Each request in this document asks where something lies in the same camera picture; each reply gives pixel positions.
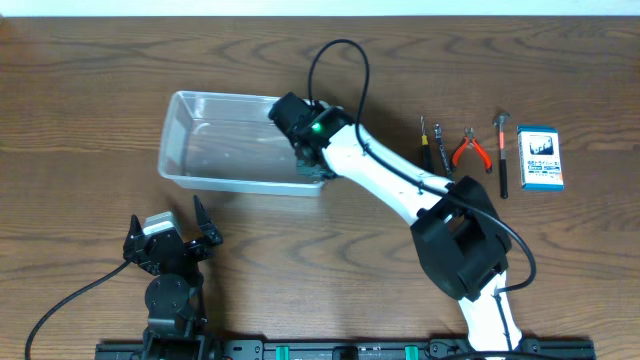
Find blue white screwdriver box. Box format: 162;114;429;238
517;125;564;192

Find black mounting rail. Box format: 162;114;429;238
94;338;597;360

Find small hammer black handle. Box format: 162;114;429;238
493;112;511;199

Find red handled pliers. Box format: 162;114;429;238
449;126;494;175

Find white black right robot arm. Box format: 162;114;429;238
268;93;522;352

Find black yellow screwdriver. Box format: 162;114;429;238
420;115;434;173

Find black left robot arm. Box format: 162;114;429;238
123;196;223;360

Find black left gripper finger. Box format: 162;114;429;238
125;214;144;250
193;195;223;246

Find clear plastic container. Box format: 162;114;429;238
157;90;324;197

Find small steel wrench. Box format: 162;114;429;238
433;123;453;180

